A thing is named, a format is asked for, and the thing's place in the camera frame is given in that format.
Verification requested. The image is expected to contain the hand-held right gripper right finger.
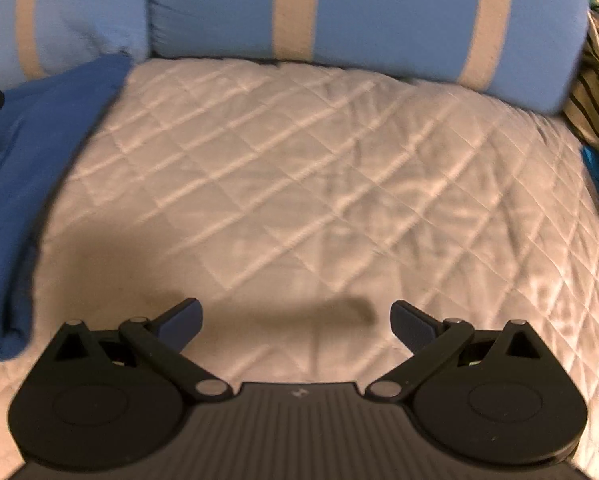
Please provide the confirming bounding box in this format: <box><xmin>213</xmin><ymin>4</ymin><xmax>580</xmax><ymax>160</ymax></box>
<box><xmin>365</xmin><ymin>300</ymin><xmax>549</xmax><ymax>404</ymax></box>

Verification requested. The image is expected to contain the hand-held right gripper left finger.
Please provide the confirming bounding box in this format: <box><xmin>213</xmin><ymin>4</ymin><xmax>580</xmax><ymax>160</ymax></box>
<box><xmin>48</xmin><ymin>298</ymin><xmax>232</xmax><ymax>403</ymax></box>

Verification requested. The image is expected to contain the blue and navy fleece jacket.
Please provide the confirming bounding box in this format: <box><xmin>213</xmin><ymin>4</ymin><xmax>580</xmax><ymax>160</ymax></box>
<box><xmin>0</xmin><ymin>52</ymin><xmax>133</xmax><ymax>363</ymax></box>

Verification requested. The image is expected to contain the blue pillow with grey stripes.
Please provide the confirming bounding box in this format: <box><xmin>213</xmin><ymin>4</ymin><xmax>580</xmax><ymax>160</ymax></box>
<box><xmin>147</xmin><ymin>0</ymin><xmax>591</xmax><ymax>116</ymax></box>
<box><xmin>0</xmin><ymin>0</ymin><xmax>149</xmax><ymax>81</ymax></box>

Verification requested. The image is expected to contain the bright blue flat sheet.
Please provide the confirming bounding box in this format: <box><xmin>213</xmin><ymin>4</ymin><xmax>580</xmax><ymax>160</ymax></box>
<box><xmin>581</xmin><ymin>146</ymin><xmax>599</xmax><ymax>216</ymax></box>

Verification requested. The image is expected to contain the striped woven bag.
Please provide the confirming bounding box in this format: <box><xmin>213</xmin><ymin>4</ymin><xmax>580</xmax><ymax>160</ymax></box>
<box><xmin>562</xmin><ymin>0</ymin><xmax>599</xmax><ymax>153</ymax></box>

